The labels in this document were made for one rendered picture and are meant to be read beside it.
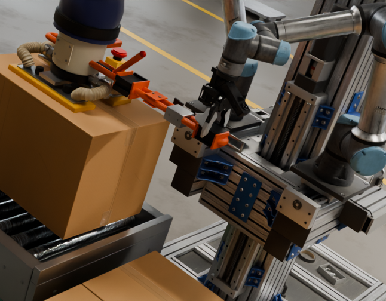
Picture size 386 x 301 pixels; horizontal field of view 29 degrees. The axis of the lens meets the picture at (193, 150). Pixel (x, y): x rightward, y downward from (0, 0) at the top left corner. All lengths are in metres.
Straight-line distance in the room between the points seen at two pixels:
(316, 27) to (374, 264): 2.43
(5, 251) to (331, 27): 1.27
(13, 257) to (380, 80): 1.29
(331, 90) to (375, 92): 0.42
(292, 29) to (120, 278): 1.02
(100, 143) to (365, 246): 2.64
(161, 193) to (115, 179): 1.80
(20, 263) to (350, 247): 2.59
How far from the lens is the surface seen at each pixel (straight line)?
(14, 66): 2.68
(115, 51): 3.14
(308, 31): 2.38
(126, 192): 2.68
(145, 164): 2.68
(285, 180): 2.74
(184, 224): 4.15
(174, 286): 2.67
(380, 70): 2.38
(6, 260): 2.54
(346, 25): 2.42
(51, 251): 2.66
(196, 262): 3.47
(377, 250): 4.76
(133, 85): 2.44
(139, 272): 2.68
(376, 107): 2.42
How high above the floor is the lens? 2.04
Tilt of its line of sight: 24 degrees down
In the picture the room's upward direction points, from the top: 20 degrees clockwise
